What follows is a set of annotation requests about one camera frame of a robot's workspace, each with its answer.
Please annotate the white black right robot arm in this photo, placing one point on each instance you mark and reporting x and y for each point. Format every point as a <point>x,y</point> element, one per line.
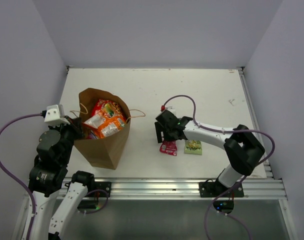
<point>242,148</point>

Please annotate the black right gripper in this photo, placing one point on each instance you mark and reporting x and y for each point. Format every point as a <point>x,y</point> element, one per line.
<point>158,128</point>

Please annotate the green small snack packet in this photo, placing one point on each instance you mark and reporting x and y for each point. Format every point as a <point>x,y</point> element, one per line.
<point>193,147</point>

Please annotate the purple candy packet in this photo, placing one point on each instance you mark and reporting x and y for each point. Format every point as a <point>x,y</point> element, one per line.
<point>91,136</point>

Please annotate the red snack packet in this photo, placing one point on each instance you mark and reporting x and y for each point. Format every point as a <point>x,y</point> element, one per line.
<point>106,108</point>

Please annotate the orange white snack packet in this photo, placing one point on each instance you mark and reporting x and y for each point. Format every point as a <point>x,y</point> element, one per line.
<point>105,123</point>

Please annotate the brown paper bag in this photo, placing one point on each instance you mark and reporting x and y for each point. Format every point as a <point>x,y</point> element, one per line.
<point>102,152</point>

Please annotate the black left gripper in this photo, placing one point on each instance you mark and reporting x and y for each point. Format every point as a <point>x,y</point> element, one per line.
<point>75,124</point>

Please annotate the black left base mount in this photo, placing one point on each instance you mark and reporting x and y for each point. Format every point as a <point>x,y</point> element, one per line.
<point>98,198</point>

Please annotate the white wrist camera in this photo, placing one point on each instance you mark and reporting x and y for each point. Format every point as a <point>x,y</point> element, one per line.
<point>55,116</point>
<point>169,108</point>

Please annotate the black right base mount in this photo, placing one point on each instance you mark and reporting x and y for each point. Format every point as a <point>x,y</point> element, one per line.
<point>212,189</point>

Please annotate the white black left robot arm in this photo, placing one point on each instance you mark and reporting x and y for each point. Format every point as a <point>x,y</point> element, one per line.
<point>46,179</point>

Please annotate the pink small snack packet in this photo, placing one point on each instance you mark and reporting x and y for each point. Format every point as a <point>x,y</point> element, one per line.
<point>169,148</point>

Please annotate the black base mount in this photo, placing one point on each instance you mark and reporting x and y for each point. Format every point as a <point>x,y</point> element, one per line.
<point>212,189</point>
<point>98,198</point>

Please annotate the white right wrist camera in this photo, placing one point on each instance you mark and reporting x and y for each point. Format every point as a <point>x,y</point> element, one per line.
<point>169,108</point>

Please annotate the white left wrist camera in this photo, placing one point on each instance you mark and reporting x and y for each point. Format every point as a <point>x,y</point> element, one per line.
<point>55,116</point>

